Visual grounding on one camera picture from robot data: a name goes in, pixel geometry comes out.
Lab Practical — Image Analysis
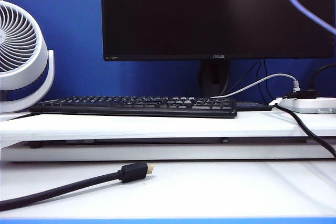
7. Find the white desk riser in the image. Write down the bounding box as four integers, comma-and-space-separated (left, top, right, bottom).
0, 110, 336, 162

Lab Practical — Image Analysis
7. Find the black round-plug power cable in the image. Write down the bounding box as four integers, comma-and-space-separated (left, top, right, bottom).
309, 63, 336, 90

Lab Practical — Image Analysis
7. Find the light blue cable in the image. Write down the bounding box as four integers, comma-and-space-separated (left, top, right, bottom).
276, 0, 336, 36

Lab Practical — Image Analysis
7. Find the black HDMI cable gold connector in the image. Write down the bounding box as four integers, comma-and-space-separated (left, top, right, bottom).
0, 161, 155, 212

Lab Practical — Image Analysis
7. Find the black Logitech keyboard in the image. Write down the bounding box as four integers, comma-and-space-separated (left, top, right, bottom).
29, 95, 238, 119

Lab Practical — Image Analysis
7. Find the white power strip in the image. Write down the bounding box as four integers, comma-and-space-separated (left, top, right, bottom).
278, 97, 336, 114

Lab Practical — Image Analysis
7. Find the grey power cable with plug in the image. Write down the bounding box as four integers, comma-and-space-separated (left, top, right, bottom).
209, 73, 301, 99

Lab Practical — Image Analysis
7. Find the thin black cable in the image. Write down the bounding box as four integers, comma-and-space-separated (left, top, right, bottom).
263, 60, 270, 99
228, 60, 263, 98

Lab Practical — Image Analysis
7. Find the black ASUS monitor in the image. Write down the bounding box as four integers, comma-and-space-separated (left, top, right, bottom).
100, 0, 336, 112

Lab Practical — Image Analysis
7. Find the white desk fan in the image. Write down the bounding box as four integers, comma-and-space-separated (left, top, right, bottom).
0, 0, 55, 114

